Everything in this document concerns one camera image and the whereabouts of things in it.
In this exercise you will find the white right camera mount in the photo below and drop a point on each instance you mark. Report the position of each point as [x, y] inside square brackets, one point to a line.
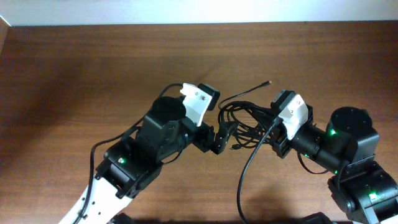
[294, 116]

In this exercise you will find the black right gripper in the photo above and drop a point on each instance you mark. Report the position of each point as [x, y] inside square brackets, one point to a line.
[282, 144]

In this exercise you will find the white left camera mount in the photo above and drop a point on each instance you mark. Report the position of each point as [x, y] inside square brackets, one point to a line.
[196, 102]

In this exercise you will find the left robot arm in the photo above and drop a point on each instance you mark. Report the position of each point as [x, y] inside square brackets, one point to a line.
[136, 160]

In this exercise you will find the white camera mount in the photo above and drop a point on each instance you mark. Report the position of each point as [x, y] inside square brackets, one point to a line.
[196, 102]
[294, 116]

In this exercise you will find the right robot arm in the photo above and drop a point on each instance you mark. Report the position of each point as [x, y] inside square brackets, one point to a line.
[360, 187]

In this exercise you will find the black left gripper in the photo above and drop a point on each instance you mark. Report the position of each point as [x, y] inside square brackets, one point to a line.
[205, 142]

